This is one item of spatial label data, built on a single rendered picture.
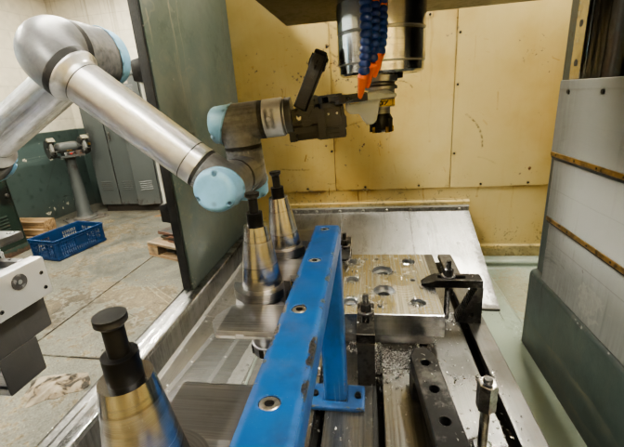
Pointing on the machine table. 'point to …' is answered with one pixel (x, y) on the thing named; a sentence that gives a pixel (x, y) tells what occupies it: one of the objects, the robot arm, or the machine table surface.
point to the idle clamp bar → (438, 427)
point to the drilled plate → (420, 318)
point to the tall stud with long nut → (487, 391)
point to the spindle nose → (416, 46)
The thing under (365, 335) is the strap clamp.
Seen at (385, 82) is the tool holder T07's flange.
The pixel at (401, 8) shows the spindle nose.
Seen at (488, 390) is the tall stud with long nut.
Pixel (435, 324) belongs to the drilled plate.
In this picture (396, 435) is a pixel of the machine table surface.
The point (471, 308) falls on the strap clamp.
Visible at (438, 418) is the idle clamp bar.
